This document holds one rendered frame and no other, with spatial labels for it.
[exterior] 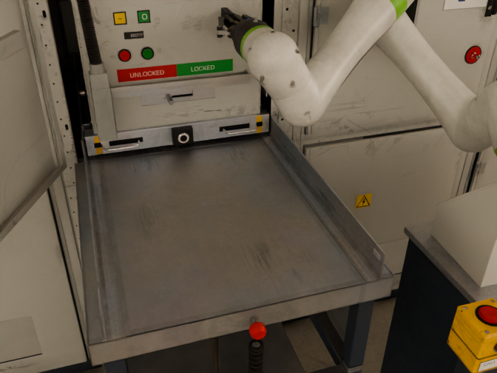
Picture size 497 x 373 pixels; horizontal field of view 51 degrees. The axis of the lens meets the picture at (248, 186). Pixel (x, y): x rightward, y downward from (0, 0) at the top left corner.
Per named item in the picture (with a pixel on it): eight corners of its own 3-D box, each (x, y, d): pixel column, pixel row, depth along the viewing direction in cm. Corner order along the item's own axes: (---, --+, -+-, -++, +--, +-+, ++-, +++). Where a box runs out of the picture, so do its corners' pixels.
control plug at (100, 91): (117, 140, 138) (109, 75, 128) (98, 142, 136) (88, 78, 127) (115, 127, 144) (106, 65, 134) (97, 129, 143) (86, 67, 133)
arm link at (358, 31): (347, -11, 126) (385, -14, 117) (367, 29, 133) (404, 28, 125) (258, 98, 116) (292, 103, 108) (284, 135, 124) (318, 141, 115)
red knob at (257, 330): (268, 340, 100) (268, 328, 99) (251, 343, 100) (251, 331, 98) (260, 323, 104) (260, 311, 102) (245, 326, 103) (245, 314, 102)
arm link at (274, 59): (291, 28, 101) (246, 64, 102) (320, 76, 109) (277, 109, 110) (267, 10, 113) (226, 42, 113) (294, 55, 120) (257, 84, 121)
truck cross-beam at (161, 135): (268, 132, 162) (269, 113, 159) (88, 156, 148) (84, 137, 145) (263, 124, 166) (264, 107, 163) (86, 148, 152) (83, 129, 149)
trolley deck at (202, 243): (390, 296, 112) (395, 274, 109) (92, 366, 96) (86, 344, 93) (280, 151, 167) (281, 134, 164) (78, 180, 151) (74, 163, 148)
